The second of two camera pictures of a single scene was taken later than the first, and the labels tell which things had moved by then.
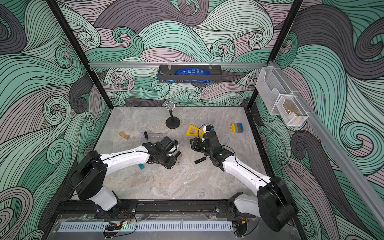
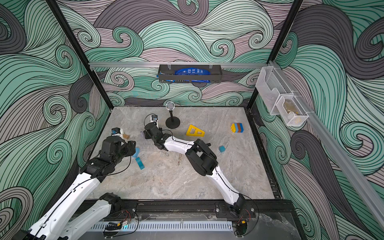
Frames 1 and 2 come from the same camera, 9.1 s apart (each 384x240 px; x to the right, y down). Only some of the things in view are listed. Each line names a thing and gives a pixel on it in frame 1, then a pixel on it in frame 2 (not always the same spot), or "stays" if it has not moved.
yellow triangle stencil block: [198, 132] stays
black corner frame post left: [80, 53] stays
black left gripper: [172, 162] → [131, 147]
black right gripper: [199, 144] → [151, 134]
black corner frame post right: [278, 44] stays
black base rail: [129, 211] stays
